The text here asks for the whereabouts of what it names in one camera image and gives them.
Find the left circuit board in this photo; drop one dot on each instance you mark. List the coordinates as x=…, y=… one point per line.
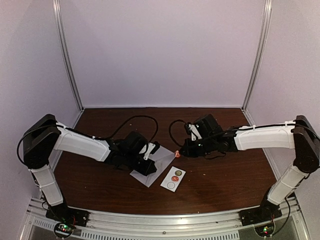
x=63, y=230

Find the pale blue envelope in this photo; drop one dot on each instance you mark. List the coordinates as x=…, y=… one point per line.
x=162, y=156

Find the green round sticker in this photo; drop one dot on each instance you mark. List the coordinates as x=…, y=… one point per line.
x=178, y=173

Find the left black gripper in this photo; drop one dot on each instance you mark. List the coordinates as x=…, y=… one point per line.
x=146, y=171

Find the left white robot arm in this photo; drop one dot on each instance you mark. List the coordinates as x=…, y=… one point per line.
x=46, y=135

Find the circuit board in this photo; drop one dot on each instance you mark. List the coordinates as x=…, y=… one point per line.
x=63, y=230
x=265, y=230

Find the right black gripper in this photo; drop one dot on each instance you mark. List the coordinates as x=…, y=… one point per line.
x=189, y=152

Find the aluminium front rail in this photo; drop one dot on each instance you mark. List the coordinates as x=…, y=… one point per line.
x=101, y=225

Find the white sticker sheet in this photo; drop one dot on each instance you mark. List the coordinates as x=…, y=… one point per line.
x=168, y=184

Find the red white round sticker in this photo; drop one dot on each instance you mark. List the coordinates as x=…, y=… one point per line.
x=177, y=154

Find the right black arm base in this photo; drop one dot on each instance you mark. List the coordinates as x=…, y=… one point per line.
x=262, y=213

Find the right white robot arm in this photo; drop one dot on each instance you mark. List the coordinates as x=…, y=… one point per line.
x=207, y=136

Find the right circuit board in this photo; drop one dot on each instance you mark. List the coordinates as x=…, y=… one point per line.
x=265, y=230

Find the orange round sticker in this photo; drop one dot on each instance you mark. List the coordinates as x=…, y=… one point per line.
x=175, y=178

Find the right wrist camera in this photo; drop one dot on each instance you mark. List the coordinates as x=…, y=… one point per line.
x=192, y=130

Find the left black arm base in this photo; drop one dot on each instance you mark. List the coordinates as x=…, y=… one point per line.
x=68, y=215

